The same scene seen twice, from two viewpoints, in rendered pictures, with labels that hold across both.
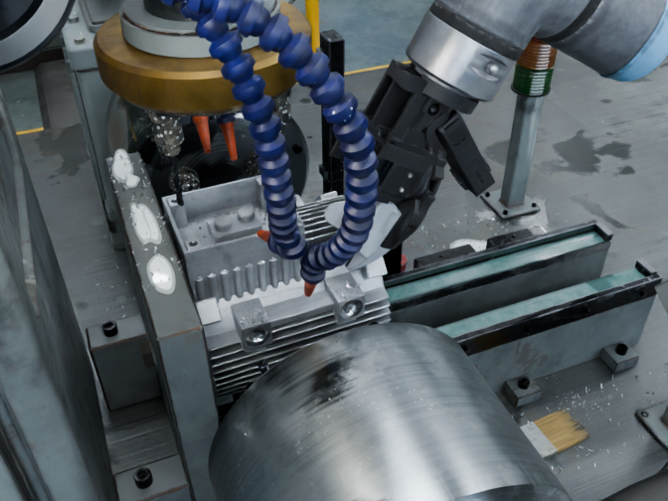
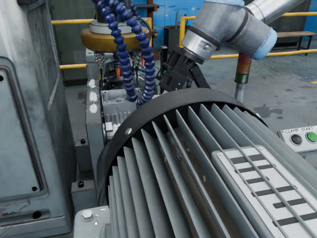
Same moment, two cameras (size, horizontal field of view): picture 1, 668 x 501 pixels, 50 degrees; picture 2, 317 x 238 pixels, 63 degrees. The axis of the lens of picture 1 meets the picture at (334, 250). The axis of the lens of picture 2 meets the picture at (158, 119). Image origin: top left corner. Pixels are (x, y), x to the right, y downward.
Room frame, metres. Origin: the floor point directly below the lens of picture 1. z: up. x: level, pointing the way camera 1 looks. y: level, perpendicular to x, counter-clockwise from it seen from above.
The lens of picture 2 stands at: (-0.11, -0.11, 1.46)
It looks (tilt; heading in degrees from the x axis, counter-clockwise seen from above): 29 degrees down; 9
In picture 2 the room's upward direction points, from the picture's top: straight up
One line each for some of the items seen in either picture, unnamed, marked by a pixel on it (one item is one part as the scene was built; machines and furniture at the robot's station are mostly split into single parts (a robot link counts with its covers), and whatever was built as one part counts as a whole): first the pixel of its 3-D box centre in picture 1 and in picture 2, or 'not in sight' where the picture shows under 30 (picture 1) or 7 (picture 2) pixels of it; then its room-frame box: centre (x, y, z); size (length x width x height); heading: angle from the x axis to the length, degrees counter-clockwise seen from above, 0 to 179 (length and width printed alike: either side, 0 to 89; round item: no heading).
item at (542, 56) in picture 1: (537, 49); (243, 67); (1.07, -0.32, 1.10); 0.06 x 0.06 x 0.04
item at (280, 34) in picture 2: not in sight; (280, 44); (5.58, -1.79, 0.21); 1.40 x 0.33 x 0.43; 109
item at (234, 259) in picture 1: (234, 238); (122, 106); (0.58, 0.10, 1.11); 0.12 x 0.11 x 0.07; 112
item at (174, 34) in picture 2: not in sight; (178, 32); (5.52, 0.32, 0.41); 0.52 x 0.47 x 0.82; 111
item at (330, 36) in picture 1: (334, 134); (164, 82); (0.77, 0.00, 1.12); 0.04 x 0.03 x 0.26; 111
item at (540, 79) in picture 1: (533, 75); (241, 76); (1.07, -0.32, 1.05); 0.06 x 0.06 x 0.04
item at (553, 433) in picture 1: (514, 451); not in sight; (0.54, -0.22, 0.80); 0.21 x 0.05 x 0.01; 116
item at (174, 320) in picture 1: (140, 361); (88, 147); (0.54, 0.21, 0.97); 0.30 x 0.11 x 0.34; 21
